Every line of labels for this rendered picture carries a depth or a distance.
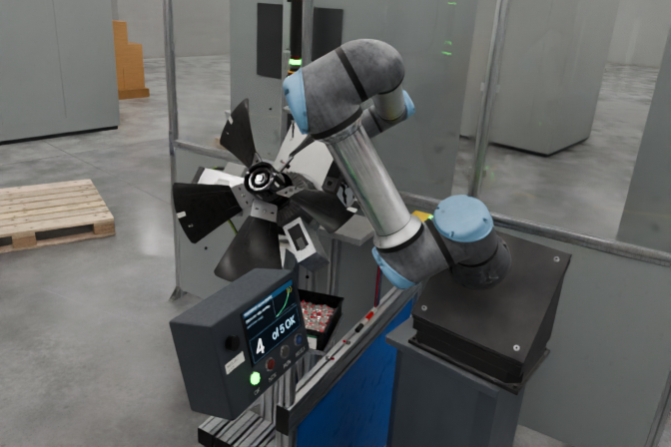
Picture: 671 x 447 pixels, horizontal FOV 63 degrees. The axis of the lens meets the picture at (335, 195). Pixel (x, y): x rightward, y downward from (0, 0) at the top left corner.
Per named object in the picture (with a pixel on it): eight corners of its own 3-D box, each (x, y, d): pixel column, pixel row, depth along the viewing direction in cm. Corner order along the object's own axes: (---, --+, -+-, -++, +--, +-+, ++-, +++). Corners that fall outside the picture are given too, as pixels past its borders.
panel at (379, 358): (394, 427, 229) (411, 288, 206) (397, 428, 228) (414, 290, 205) (282, 600, 161) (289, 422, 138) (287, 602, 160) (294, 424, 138)
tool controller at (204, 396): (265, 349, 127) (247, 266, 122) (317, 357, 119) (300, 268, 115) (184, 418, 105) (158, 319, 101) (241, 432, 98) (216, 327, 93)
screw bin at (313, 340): (295, 305, 185) (296, 287, 182) (342, 315, 181) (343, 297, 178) (271, 341, 165) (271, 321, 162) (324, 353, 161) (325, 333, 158)
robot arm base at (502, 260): (521, 244, 132) (515, 223, 124) (496, 298, 127) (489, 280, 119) (463, 227, 140) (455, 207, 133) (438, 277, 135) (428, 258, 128)
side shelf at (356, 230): (316, 210, 263) (317, 204, 262) (383, 227, 247) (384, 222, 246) (288, 225, 243) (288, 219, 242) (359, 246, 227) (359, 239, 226)
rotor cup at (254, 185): (251, 206, 193) (232, 191, 182) (268, 170, 197) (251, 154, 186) (284, 216, 187) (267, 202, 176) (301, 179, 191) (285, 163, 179)
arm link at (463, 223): (508, 249, 122) (499, 219, 111) (454, 277, 123) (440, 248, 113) (482, 212, 129) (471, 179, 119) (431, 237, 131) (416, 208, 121)
